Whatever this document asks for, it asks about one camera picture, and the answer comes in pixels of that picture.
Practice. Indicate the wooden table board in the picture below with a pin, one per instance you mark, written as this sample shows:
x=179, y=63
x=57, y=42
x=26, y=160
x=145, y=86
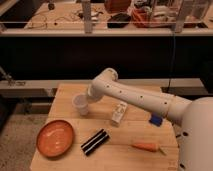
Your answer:
x=117, y=154

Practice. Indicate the red container on shelf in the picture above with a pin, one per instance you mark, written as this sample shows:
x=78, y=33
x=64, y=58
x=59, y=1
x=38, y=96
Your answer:
x=141, y=18

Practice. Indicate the metal frame post right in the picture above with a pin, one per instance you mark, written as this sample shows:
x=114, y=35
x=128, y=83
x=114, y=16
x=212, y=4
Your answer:
x=184, y=11

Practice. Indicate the orange bowl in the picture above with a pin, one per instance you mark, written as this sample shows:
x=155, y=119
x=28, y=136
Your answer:
x=55, y=138

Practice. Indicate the blue block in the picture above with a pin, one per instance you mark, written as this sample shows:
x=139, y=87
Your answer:
x=156, y=120

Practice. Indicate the white small carton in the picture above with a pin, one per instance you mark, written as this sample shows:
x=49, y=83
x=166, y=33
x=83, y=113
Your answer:
x=118, y=113

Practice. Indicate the metal frame post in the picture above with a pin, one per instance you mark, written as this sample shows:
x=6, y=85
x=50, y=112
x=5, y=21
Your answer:
x=184, y=11
x=86, y=7

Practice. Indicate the black white striped block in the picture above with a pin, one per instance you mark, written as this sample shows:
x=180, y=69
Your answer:
x=94, y=142

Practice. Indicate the white ceramic cup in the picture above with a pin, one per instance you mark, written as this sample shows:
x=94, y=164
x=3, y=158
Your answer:
x=79, y=101

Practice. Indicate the orange carrot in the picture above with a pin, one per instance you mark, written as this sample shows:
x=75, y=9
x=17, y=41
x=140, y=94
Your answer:
x=152, y=147

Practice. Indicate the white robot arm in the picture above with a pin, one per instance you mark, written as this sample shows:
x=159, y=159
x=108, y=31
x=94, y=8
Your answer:
x=194, y=117

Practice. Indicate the black bowl on shelf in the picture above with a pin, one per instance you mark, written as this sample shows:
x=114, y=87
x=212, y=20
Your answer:
x=119, y=20

